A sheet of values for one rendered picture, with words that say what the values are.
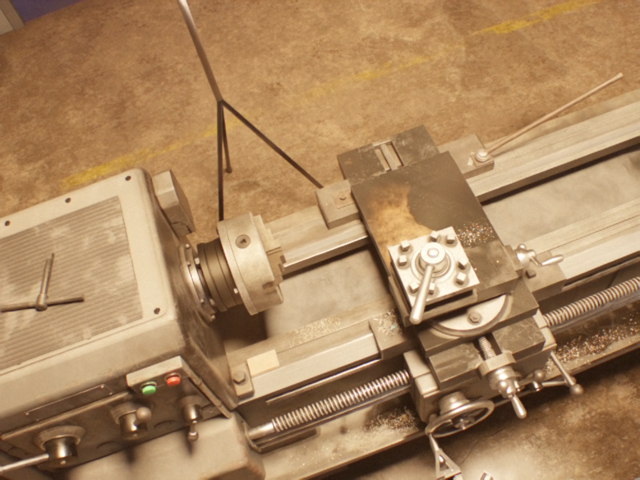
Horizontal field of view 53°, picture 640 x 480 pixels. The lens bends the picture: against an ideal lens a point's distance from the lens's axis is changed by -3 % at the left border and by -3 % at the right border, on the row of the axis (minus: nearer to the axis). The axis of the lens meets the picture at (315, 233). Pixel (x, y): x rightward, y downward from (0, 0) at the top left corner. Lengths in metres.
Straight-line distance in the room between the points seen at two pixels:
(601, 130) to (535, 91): 1.26
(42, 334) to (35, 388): 0.12
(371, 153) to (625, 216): 0.78
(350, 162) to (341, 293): 0.41
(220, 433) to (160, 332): 0.50
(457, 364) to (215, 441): 0.67
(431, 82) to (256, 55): 0.99
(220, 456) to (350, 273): 0.67
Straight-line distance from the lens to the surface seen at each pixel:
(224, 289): 1.63
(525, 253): 1.74
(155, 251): 1.50
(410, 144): 2.13
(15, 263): 1.65
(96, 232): 1.59
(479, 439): 2.62
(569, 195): 2.24
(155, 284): 1.46
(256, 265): 1.58
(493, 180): 2.09
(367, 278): 2.05
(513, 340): 1.81
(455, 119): 3.35
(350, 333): 1.86
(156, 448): 1.88
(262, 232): 1.69
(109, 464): 1.92
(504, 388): 1.70
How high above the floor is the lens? 2.54
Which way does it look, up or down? 58 degrees down
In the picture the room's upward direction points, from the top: 16 degrees counter-clockwise
